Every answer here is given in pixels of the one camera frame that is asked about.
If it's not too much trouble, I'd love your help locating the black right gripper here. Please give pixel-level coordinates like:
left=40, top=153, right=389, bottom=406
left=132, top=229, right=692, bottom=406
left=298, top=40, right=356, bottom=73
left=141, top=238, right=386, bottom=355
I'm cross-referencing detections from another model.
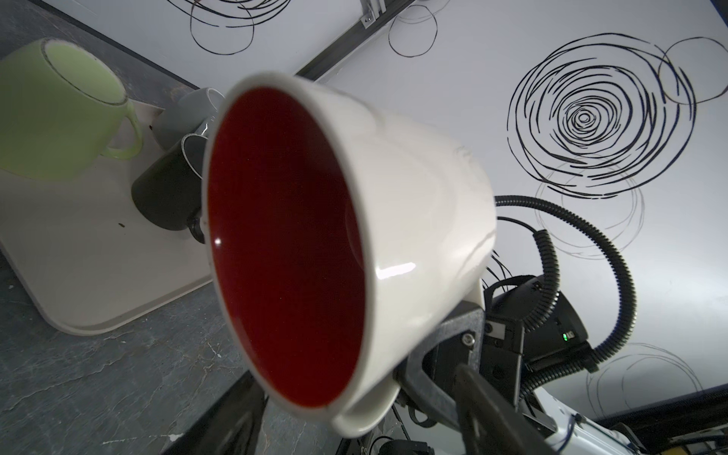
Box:
left=394, top=275, right=592, bottom=430

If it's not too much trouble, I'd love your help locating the light green mug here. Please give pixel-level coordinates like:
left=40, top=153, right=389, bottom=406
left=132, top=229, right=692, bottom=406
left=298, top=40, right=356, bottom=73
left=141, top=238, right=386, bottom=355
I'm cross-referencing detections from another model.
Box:
left=1, top=38, right=143, bottom=181

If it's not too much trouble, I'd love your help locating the black mug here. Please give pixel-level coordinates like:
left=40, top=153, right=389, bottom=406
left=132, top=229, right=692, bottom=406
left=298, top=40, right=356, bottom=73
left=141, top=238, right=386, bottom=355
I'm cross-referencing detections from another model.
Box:
left=132, top=134, right=208, bottom=244

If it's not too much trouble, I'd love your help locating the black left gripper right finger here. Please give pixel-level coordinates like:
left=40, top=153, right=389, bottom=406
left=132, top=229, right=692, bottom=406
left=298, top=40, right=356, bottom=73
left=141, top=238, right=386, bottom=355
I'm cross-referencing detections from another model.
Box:
left=453, top=364, right=555, bottom=454

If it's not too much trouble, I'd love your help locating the grey mug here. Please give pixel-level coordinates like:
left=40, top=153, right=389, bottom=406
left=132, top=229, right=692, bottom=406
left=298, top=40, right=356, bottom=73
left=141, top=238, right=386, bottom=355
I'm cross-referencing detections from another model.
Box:
left=151, top=87, right=225, bottom=150

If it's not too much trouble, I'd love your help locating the beige plastic tray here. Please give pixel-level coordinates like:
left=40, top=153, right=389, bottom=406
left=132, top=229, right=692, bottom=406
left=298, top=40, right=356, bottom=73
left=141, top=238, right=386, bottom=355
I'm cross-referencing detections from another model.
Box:
left=1, top=102, right=212, bottom=336

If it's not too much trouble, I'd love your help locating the white mug red inside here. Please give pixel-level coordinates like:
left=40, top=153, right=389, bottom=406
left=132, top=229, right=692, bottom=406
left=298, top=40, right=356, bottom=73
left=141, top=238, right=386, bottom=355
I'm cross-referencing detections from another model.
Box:
left=202, top=72, right=497, bottom=438

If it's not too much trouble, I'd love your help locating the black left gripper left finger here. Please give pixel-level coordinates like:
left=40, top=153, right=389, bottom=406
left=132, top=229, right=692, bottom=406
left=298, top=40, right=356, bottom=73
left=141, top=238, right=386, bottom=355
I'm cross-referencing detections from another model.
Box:
left=164, top=372, right=267, bottom=455

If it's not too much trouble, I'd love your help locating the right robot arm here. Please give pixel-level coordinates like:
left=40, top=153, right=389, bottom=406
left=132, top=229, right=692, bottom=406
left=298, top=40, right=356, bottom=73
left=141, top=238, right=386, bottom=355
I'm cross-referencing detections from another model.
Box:
left=394, top=195, right=727, bottom=454

